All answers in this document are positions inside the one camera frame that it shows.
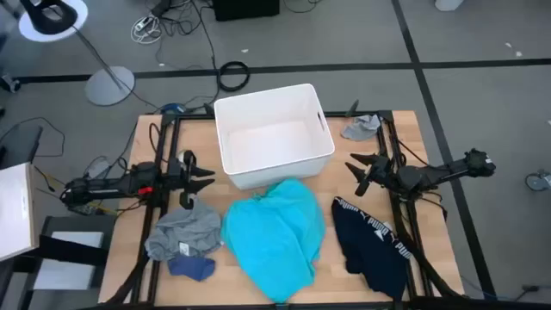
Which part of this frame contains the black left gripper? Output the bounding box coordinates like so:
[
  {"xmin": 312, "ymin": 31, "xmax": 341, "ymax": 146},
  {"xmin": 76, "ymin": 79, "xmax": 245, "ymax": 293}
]
[{"xmin": 166, "ymin": 149, "xmax": 216, "ymax": 211}]

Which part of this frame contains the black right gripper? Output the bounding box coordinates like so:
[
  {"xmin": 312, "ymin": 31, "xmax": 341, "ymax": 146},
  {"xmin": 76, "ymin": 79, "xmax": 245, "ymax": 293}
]
[{"xmin": 344, "ymin": 152, "xmax": 402, "ymax": 198}]

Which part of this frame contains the small light grey cloth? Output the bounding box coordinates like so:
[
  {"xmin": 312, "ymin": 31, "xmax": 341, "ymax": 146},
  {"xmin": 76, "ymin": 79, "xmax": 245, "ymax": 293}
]
[{"xmin": 341, "ymin": 114, "xmax": 382, "ymax": 142}]

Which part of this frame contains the grey garment with white label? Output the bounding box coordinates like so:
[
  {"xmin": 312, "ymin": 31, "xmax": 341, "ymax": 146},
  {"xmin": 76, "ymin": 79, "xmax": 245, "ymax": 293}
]
[{"xmin": 145, "ymin": 198, "xmax": 224, "ymax": 263}]

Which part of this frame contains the navy underwear with white lettering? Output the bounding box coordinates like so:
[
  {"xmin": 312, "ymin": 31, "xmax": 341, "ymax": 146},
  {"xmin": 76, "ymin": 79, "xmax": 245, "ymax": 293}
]
[{"xmin": 331, "ymin": 196, "xmax": 414, "ymax": 301}]

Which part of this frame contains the small blue garment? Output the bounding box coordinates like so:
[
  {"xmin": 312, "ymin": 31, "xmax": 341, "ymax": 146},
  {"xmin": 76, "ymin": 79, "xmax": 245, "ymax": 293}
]
[{"xmin": 167, "ymin": 253, "xmax": 216, "ymax": 282}]

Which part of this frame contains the turquoise shirt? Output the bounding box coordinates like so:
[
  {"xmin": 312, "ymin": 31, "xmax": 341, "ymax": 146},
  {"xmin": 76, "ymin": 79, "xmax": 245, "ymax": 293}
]
[{"xmin": 220, "ymin": 178, "xmax": 327, "ymax": 304}]

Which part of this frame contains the white perforated plastic basket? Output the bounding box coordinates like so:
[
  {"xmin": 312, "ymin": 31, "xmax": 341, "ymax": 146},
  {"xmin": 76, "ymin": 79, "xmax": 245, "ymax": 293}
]
[{"xmin": 214, "ymin": 83, "xmax": 336, "ymax": 191}]

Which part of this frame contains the floor lamp with round base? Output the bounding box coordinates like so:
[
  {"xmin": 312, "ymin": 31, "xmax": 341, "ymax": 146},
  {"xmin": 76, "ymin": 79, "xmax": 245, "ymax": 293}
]
[{"xmin": 18, "ymin": 0, "xmax": 136, "ymax": 107}]

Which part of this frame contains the black cart with grey shelf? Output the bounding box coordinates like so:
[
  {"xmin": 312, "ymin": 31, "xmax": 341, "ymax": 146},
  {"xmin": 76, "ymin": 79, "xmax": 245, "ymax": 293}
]
[{"xmin": 12, "ymin": 214, "xmax": 118, "ymax": 310}]

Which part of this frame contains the black box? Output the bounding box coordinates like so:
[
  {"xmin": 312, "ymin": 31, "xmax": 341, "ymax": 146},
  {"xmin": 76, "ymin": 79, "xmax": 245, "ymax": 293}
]
[{"xmin": 213, "ymin": 0, "xmax": 281, "ymax": 22}]

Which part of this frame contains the grey caster wheel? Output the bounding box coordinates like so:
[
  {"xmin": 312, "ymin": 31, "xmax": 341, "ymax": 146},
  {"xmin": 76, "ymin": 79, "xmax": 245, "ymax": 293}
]
[{"xmin": 524, "ymin": 170, "xmax": 551, "ymax": 193}]

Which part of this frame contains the white floor object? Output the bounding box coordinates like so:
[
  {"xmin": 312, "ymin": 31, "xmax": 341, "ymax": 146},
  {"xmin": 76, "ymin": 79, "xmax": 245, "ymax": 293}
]
[{"xmin": 434, "ymin": 0, "xmax": 465, "ymax": 12}]

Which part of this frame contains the black flat panel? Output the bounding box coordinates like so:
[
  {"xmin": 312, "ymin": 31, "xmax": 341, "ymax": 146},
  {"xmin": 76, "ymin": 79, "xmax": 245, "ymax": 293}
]
[{"xmin": 0, "ymin": 124, "xmax": 44, "ymax": 170}]

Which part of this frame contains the white board with cardboard edge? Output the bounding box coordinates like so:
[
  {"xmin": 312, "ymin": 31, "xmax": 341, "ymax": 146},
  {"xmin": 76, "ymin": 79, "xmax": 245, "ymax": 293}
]
[{"xmin": 0, "ymin": 162, "xmax": 40, "ymax": 263}]

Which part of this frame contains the black aluminium table frame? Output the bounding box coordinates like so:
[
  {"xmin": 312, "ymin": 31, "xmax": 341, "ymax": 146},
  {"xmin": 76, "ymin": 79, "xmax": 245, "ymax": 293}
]
[{"xmin": 105, "ymin": 109, "xmax": 466, "ymax": 310}]

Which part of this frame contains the coiled black cable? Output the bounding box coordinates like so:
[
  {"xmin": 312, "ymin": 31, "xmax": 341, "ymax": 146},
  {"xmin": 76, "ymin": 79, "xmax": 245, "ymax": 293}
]
[{"xmin": 217, "ymin": 60, "xmax": 251, "ymax": 93}]

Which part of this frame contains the long black floor cable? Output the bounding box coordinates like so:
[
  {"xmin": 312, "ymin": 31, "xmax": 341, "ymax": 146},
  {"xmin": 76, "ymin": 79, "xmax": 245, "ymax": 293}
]
[{"xmin": 150, "ymin": 0, "xmax": 221, "ymax": 111}]

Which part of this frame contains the white power strip with cable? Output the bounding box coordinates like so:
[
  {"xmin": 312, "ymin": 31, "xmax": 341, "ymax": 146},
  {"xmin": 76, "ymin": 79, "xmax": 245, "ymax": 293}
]
[{"xmin": 130, "ymin": 15, "xmax": 163, "ymax": 46}]

